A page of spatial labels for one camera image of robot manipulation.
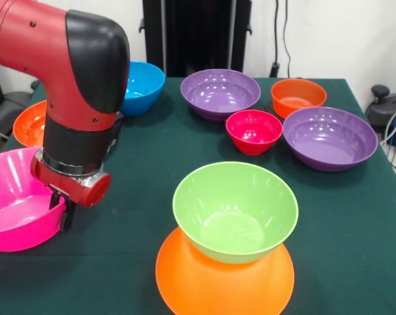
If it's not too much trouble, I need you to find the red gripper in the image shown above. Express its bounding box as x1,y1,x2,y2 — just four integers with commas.
30,156,113,231

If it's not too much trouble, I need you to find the pink bowl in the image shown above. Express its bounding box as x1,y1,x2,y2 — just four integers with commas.
0,146,68,253

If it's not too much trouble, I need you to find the green bowl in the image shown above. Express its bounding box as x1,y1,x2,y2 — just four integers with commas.
172,161,300,265

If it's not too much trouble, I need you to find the small crimson bowl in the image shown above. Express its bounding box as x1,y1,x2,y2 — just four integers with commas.
225,109,284,156

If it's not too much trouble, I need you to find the purple bowl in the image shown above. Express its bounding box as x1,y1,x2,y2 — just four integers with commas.
180,68,262,123
283,106,379,173

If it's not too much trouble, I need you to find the dark green tablecloth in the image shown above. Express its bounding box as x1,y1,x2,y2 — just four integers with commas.
0,75,396,315

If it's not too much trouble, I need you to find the large red-orange bowl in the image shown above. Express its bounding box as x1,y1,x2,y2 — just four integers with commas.
12,100,49,148

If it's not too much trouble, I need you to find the blue bowl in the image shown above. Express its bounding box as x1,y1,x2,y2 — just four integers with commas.
121,60,167,117

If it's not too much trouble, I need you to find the small red-orange bowl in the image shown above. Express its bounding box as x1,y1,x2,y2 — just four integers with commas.
271,78,328,119

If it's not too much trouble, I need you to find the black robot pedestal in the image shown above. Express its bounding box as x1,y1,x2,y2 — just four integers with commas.
139,0,253,78

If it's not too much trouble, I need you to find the black hanging cable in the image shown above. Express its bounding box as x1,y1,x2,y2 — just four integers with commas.
269,0,281,79

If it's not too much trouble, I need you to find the tangle of cables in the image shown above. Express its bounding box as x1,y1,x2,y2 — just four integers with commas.
380,104,396,180

